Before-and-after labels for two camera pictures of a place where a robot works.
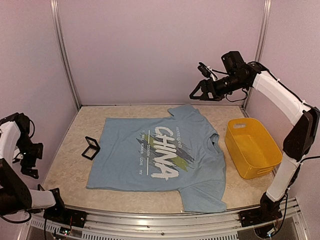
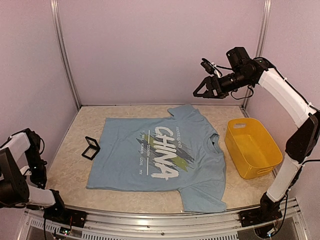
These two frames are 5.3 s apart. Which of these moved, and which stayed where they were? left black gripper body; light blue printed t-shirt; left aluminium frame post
Moved: left black gripper body
Stayed: light blue printed t-shirt; left aluminium frame post
